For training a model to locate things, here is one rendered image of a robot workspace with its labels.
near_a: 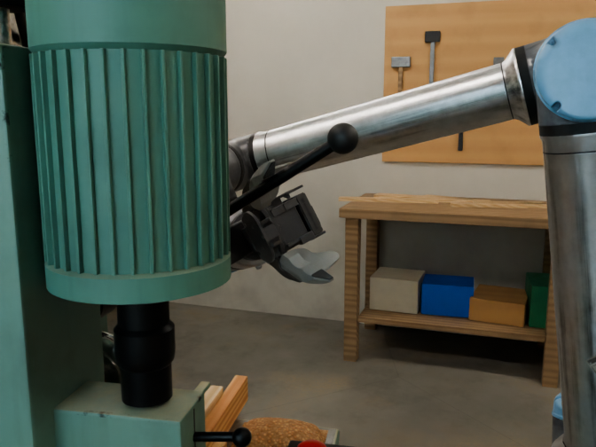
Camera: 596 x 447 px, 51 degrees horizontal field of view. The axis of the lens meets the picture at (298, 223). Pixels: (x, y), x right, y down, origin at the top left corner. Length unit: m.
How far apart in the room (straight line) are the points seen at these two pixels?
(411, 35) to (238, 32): 1.11
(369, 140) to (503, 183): 2.82
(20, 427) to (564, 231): 0.65
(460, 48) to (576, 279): 2.99
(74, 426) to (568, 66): 0.66
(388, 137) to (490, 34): 2.81
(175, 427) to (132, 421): 0.04
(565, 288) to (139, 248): 0.54
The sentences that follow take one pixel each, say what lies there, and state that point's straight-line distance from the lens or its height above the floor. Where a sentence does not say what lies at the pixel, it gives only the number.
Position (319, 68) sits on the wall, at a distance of 3.92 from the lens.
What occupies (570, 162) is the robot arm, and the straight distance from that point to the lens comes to 0.81.
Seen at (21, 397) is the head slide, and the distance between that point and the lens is 0.66.
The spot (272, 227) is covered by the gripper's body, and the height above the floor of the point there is 1.21.
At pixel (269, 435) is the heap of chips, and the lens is 0.88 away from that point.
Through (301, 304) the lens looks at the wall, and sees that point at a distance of 4.15.
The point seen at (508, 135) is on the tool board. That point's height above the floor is 1.22.
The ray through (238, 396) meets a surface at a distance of 0.97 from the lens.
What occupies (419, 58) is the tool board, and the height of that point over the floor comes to 1.65.
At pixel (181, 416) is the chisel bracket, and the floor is 1.06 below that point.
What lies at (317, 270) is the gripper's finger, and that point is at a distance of 0.73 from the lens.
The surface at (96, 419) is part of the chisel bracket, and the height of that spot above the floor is 1.05.
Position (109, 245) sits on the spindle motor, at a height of 1.24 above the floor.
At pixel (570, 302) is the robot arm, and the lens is 0.86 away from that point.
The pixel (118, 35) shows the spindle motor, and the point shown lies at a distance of 0.53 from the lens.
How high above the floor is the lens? 1.35
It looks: 10 degrees down
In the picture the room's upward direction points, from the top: straight up
